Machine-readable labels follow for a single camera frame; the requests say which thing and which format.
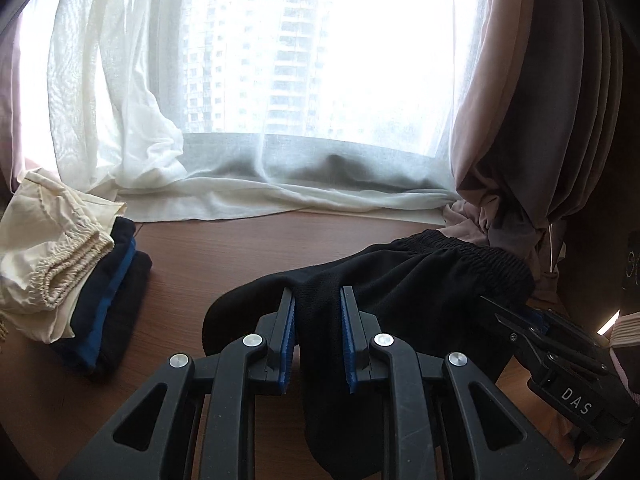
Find white sheer curtain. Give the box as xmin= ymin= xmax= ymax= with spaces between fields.
xmin=15 ymin=0 xmax=493 ymax=226

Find cream ribbed cloth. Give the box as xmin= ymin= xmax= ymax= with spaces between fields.
xmin=607 ymin=310 xmax=640 ymax=348

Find black pants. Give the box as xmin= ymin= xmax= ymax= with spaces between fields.
xmin=201 ymin=229 xmax=537 ymax=480

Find black circle-print cloth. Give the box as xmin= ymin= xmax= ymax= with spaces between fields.
xmin=620 ymin=232 xmax=640 ymax=311

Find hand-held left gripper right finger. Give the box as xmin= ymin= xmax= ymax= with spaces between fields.
xmin=340 ymin=285 xmax=578 ymax=480

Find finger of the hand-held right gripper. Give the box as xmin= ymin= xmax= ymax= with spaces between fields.
xmin=479 ymin=296 xmax=608 ymax=356
xmin=494 ymin=312 xmax=613 ymax=382

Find high-rise building outside window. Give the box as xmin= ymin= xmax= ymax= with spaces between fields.
xmin=182 ymin=0 xmax=331 ymax=136

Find folded navy garment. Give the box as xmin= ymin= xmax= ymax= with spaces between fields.
xmin=70 ymin=217 xmax=137 ymax=338

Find folded black garment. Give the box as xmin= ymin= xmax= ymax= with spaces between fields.
xmin=47 ymin=251 xmax=153 ymax=377

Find folded cream pants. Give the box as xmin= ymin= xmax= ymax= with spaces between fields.
xmin=0 ymin=169 xmax=128 ymax=345

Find taupe drape curtain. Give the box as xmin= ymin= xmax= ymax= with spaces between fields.
xmin=0 ymin=5 xmax=28 ymax=196
xmin=442 ymin=0 xmax=626 ymax=286

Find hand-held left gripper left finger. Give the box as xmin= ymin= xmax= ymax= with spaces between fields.
xmin=57 ymin=286 xmax=297 ymax=480

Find folded blue garment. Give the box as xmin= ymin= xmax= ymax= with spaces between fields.
xmin=75 ymin=237 xmax=138 ymax=368

